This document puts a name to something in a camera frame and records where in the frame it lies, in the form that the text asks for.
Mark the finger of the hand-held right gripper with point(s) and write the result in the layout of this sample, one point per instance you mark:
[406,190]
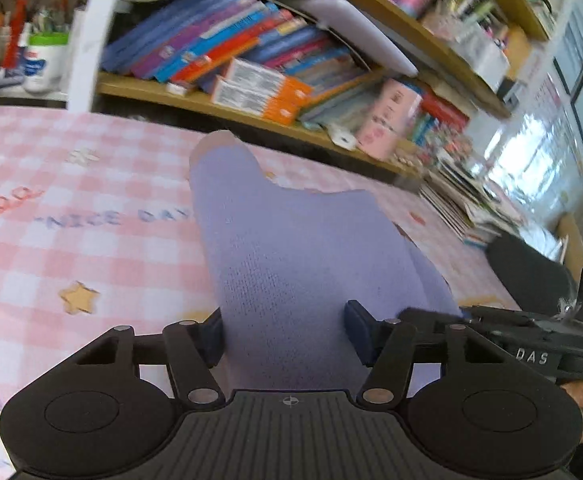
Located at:
[431,316]

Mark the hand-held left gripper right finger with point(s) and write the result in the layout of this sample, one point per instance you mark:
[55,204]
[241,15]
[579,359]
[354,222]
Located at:
[360,332]

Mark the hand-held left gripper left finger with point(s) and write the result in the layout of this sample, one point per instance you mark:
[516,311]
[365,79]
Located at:
[214,340]

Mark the purple and mauve knit sweater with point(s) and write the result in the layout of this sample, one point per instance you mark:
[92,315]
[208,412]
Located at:
[296,260]

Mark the clear bead feather charm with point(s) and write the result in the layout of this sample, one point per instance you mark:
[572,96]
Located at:
[571,307]

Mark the black round object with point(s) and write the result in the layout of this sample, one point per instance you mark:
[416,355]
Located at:
[531,275]

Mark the stack of notebooks and papers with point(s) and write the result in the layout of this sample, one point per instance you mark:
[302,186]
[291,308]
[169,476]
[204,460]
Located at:
[466,205]

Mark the colourful bead ornament bunch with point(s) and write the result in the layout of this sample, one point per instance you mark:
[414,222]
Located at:
[455,152]

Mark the pink checkered cartoon desk mat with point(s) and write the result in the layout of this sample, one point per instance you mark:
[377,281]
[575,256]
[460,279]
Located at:
[71,210]

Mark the white charger plug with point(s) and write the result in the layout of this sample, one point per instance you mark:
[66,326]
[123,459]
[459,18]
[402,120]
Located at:
[342,139]

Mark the pink sticker covered tumbler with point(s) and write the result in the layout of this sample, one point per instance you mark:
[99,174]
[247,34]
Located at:
[386,120]

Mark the red thick dictionary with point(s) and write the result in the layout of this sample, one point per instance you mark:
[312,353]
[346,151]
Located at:
[444,112]

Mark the black and silver gadget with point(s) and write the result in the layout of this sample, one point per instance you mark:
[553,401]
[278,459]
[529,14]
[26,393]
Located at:
[509,91]

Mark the small white box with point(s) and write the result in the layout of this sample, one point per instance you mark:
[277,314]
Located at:
[180,88]

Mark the white storage box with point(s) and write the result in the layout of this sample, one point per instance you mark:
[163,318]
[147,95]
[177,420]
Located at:
[489,67]

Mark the wooden bookshelf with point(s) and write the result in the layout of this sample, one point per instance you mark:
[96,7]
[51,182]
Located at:
[131,87]

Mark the white flat lamp bar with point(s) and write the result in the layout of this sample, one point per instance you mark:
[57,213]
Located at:
[361,35]

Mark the clear pen organizer with pens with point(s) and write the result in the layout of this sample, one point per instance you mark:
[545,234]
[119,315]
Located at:
[464,15]

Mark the row of thin colourful books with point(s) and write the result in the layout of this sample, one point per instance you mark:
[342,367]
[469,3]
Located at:
[211,35]

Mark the white side shelf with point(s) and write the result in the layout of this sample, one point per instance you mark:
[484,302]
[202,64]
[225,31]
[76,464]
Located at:
[21,97]

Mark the white canister with green lid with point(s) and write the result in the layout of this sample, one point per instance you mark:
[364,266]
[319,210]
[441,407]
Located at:
[46,62]

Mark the bunch of pens and pencils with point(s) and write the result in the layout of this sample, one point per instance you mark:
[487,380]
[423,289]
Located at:
[46,15]

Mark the red tassel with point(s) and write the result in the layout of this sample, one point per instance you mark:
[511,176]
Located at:
[14,30]

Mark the alphabet wall poster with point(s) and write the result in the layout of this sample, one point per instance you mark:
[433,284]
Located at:
[554,120]

